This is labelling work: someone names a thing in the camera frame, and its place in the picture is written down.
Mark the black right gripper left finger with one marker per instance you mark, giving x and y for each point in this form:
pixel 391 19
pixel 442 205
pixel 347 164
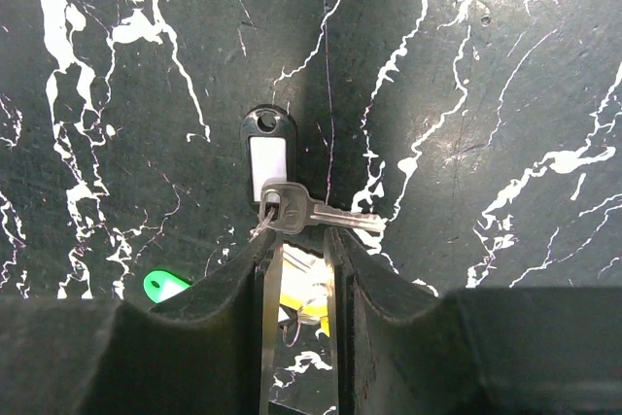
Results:
pixel 206 350

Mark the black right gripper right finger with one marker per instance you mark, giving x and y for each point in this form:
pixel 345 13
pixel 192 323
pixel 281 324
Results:
pixel 398 349

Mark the black key tag with key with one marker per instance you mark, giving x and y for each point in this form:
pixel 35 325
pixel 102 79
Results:
pixel 268 136

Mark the green key tag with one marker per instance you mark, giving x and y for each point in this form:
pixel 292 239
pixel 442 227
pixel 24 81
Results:
pixel 160 285

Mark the yellow key tag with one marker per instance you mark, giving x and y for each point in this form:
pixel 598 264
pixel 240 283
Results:
pixel 304 290

